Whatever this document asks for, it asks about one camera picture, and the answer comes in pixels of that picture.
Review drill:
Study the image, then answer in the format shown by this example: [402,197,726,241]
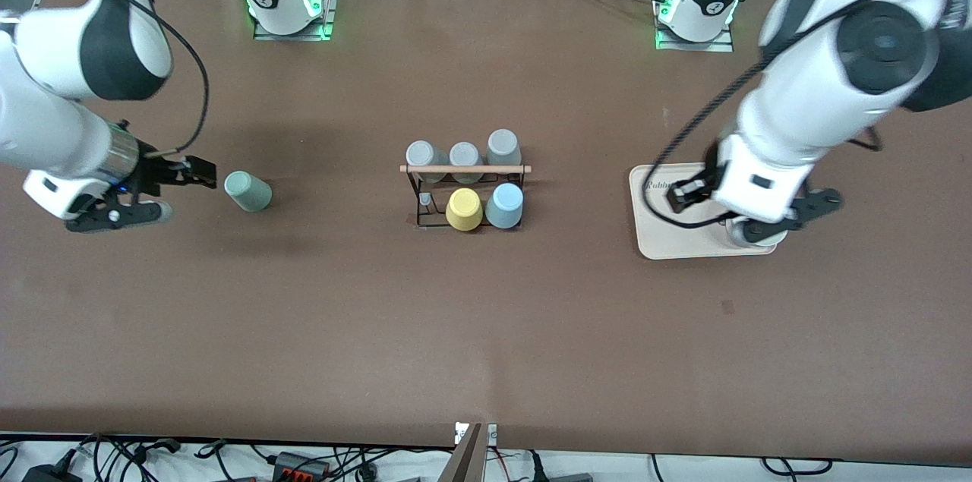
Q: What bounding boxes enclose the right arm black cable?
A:
[72,0,210,159]

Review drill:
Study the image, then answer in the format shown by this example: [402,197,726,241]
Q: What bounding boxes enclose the black power strip orange switches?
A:
[270,452,331,481]

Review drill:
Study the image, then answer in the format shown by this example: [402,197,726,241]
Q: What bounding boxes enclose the black floor cable loop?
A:
[762,456,835,477]

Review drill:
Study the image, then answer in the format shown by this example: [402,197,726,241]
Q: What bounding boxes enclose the black power adapter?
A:
[23,463,83,482]

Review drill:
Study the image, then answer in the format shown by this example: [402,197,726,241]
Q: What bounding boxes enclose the grey cup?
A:
[449,141,484,184]
[486,128,522,168]
[406,140,449,185]

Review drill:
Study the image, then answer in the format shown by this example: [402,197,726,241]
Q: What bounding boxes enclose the black wire cup rack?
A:
[399,163,532,228]

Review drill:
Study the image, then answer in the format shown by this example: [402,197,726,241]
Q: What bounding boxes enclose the aluminium camera mount post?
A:
[437,421,498,482]

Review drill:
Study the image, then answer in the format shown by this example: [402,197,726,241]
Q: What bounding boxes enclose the white bowl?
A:
[725,216,787,249]

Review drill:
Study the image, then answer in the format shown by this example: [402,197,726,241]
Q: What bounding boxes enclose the cream plastic tray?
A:
[629,160,779,261]

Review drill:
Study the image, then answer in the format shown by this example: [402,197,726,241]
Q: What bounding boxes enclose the light blue cup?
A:
[485,182,525,230]

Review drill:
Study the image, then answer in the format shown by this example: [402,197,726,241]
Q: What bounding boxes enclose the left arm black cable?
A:
[642,0,950,229]

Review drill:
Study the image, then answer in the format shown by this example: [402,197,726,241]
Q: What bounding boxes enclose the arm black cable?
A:
[72,0,210,159]
[642,0,950,229]

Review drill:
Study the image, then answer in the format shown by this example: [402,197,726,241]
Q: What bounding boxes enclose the yellow cup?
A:
[445,187,484,232]

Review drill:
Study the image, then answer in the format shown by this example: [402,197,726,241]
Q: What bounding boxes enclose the pale green cup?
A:
[223,170,273,213]

